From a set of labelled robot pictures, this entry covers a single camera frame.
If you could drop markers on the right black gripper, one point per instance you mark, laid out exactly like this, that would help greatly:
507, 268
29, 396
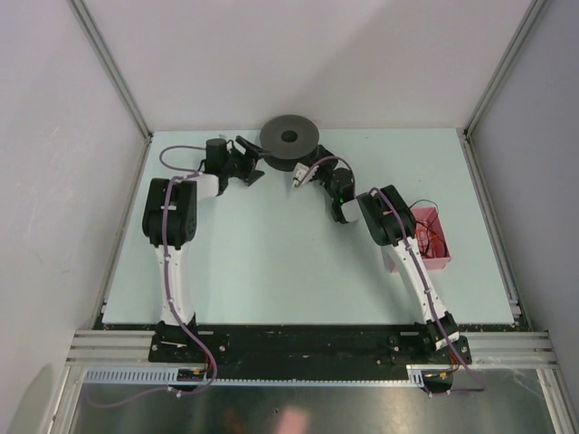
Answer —
322, 153

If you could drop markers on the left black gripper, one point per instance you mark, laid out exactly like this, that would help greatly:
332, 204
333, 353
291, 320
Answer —
248, 160

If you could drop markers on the black cable spool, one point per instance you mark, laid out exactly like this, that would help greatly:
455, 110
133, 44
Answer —
286, 139

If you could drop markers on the pink plastic box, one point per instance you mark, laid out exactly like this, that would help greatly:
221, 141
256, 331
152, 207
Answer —
431, 238

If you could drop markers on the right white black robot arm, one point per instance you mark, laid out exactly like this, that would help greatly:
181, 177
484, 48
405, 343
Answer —
392, 227

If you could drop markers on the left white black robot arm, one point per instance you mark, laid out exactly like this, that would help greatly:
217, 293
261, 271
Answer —
170, 223

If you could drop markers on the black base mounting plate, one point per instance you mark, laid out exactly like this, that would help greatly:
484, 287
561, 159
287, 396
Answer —
323, 353

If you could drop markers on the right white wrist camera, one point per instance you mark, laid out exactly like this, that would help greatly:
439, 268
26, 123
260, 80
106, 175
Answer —
302, 174

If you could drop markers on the left aluminium frame post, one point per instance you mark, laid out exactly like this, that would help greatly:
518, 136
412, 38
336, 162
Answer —
99, 45

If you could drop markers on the aluminium frame post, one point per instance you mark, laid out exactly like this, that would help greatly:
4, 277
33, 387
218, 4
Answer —
99, 45
522, 35

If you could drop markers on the right aluminium frame post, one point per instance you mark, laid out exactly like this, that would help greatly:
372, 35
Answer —
522, 35

